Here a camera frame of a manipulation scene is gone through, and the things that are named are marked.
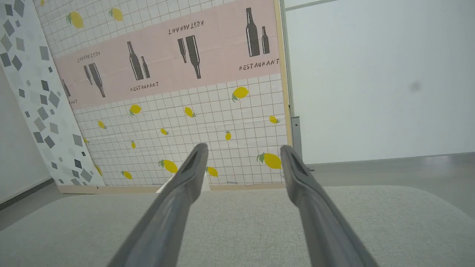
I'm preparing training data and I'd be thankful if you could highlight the terrazzo print backdrop panel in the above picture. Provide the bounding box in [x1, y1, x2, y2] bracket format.
[0, 0, 107, 187]

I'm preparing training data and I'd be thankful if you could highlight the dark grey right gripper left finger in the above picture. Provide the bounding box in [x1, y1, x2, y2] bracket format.
[108, 143, 209, 267]

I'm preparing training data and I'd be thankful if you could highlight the lemon print backdrop panel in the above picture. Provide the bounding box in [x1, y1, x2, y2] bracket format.
[33, 0, 294, 194]

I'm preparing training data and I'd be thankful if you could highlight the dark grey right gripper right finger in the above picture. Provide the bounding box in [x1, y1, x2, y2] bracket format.
[280, 145, 379, 267]

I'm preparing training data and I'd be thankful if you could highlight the white triangular support foot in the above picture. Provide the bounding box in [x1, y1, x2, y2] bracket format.
[155, 174, 212, 194]

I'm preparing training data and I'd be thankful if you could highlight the white rolling partition board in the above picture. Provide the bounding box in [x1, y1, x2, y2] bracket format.
[284, 0, 475, 166]

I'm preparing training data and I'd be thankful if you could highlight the grey metal panel stand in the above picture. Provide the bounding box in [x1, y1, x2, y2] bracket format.
[291, 116, 314, 172]

